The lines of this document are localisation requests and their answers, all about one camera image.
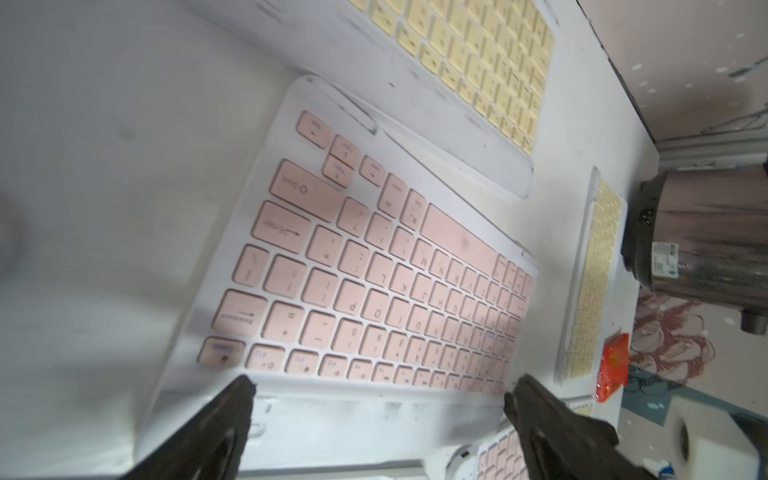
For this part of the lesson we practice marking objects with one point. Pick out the steel rice cooker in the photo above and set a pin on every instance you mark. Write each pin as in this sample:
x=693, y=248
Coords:
x=701, y=234

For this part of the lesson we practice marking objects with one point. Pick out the red small packet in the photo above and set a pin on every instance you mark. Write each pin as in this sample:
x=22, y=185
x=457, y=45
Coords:
x=614, y=367

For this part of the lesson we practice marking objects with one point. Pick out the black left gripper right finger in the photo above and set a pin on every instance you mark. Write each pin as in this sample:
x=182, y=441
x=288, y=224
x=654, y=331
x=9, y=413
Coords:
x=558, y=443

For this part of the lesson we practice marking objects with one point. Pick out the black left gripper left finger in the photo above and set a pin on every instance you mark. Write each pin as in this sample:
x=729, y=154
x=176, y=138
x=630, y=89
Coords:
x=210, y=445

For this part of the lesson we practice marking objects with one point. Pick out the yellow keyboard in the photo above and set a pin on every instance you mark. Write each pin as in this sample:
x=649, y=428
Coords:
x=467, y=78
x=596, y=262

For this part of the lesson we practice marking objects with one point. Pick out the pink keyboard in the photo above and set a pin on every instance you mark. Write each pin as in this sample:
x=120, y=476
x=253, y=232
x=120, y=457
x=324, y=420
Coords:
x=498, y=455
x=375, y=311

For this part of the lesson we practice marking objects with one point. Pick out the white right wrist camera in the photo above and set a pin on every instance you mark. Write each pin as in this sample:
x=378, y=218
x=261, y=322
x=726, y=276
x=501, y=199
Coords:
x=705, y=442

